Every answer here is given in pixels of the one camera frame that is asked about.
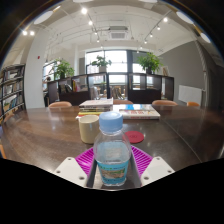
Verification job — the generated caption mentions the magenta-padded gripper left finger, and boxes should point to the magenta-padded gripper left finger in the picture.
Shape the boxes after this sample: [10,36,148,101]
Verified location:
[53,147,101,191]

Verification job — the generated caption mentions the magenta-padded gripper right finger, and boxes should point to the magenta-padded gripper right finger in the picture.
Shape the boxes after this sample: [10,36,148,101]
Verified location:
[128,145,176,189]

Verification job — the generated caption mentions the clear blue-capped water bottle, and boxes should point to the clear blue-capped water bottle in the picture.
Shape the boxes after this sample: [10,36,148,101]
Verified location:
[93,110,133,188]

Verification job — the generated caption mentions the flat round red coaster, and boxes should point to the flat round red coaster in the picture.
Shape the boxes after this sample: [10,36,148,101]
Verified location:
[123,130,145,145]

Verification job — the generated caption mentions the cream ceramic cup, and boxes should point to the cream ceramic cup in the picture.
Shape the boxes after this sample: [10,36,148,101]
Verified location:
[78,114,100,145]

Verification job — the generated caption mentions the red-striped white book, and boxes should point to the red-striped white book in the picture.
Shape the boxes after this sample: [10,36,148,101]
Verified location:
[76,114,101,119]

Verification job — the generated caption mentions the yellow-spined book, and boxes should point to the yellow-spined book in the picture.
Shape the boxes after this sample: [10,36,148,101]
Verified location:
[77,110,113,116]

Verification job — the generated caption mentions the blue-covered book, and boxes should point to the blue-covered book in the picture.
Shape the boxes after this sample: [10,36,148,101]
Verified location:
[113,103,156,112]

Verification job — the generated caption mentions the dark-spined book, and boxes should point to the dark-spined book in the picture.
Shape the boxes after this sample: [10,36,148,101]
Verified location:
[79,106,114,113]

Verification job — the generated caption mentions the white-covered book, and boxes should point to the white-covered book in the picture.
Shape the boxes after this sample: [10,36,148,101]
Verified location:
[78,98,115,109]

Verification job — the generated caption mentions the low dark shelf unit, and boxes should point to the low dark shelf unit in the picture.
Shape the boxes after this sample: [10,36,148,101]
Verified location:
[46,72,175,107]

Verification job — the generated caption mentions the tall dark bookshelf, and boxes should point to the tall dark bookshelf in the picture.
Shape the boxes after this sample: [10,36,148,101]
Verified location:
[0,63,27,124]

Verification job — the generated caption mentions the bushy potted green plant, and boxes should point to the bushy potted green plant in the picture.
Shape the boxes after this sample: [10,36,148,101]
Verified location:
[53,58,76,80]

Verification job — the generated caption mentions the large dark-potted green plant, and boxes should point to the large dark-potted green plant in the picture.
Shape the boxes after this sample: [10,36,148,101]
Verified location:
[136,52,164,75]

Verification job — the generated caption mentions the small white-potted green plant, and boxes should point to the small white-potted green plant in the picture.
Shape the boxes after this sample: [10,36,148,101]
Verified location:
[91,55,113,73]

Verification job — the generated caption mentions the ceiling air conditioner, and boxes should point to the ceiling air conditioner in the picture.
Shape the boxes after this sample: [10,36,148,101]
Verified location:
[108,25,129,40]

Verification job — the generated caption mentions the ceiling lights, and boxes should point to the ceiling lights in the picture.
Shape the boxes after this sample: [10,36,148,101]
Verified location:
[21,0,213,46]

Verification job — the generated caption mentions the white wall panel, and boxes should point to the white wall panel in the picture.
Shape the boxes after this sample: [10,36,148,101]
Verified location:
[178,84,203,105]

